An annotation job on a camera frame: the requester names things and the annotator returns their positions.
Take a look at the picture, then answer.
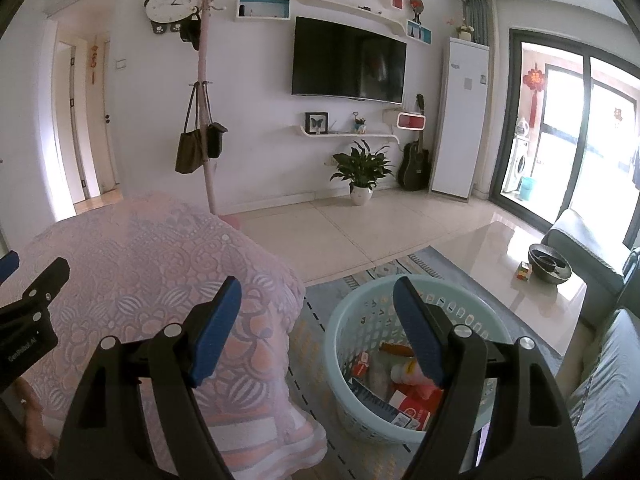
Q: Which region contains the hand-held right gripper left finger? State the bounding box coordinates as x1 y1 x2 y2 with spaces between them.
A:
56 276 243 480

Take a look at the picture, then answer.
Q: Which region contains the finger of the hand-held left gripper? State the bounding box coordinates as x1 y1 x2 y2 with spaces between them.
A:
0 251 21 286
0 257 71 321

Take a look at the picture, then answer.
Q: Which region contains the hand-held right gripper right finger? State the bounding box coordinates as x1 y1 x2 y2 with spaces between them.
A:
392 275 583 480

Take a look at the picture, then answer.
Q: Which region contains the light blue plastic basket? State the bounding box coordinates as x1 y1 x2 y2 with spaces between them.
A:
324 275 501 445

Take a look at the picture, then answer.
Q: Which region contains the person's left forearm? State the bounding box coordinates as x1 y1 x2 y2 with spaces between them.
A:
15 377 57 461

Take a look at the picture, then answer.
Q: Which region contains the pink white bottle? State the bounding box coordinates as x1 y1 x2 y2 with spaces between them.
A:
391 357 431 386

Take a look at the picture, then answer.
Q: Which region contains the red white box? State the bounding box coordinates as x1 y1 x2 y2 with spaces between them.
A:
387 385 446 431

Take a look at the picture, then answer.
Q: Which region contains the dark blue box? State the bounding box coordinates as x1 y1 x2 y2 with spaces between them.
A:
347 377 426 431

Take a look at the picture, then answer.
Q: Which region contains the pink lace-covered ottoman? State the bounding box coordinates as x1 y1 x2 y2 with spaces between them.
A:
0 191 328 480

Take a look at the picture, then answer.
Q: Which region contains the patterned blue grey rug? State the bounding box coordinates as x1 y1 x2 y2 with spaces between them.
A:
287 246 566 480

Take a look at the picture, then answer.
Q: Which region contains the dark round bowl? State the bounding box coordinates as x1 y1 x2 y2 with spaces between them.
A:
527 243 572 286

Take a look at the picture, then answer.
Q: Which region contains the black guitar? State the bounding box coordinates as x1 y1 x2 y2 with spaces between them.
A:
398 93 432 192

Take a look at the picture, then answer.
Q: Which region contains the green potted plant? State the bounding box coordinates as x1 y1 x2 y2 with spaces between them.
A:
330 140 393 206

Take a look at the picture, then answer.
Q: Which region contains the brown tote bag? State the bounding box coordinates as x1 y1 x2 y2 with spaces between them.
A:
175 82 207 175

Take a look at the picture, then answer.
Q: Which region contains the white room door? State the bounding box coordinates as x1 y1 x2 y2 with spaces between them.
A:
100 35 122 195

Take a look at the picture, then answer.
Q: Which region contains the small black bag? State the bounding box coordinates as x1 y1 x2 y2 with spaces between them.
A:
206 122 227 159

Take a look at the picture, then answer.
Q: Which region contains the grey green sofa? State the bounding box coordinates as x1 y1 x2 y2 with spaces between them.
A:
542 208 640 480

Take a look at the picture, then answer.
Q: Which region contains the white washing machine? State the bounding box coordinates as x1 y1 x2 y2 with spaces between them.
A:
505 137 533 193

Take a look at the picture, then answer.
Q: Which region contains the white curved lower shelf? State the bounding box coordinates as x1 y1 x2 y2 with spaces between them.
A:
287 125 401 146

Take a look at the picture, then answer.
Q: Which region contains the white curved shelf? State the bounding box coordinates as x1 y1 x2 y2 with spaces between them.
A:
299 0 408 36
287 125 401 146

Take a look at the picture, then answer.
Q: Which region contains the white standing air conditioner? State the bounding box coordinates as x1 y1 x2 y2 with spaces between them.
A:
431 36 490 202

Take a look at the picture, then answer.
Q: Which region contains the glass sliding door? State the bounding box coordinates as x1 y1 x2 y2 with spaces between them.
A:
490 27 640 251

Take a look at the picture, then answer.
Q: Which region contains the pink coat rack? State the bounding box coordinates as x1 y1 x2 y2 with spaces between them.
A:
187 0 241 228

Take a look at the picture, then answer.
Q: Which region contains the red knot decoration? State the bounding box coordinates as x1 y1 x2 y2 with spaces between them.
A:
522 63 547 128

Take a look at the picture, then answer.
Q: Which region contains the black flat television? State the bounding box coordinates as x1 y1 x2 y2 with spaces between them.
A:
291 16 407 105

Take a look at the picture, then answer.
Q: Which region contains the black cap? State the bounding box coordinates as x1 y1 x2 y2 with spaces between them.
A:
179 12 202 51

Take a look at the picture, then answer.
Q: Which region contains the small blue white box shelf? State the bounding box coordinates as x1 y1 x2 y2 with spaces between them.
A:
406 20 432 45

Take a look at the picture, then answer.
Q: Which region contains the flower vase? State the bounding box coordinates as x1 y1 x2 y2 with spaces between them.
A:
447 12 473 42

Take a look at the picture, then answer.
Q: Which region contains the grey curtain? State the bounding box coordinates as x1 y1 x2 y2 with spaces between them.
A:
462 0 496 46

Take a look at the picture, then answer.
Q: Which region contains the long blue white box shelf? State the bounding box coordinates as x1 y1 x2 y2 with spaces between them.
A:
234 0 292 23

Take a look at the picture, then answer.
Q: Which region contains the white curved upper shelf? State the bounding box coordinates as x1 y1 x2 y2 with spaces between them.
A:
299 0 408 36

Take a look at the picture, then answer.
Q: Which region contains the round panda wall clock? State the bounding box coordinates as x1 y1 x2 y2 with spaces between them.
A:
144 0 197 36

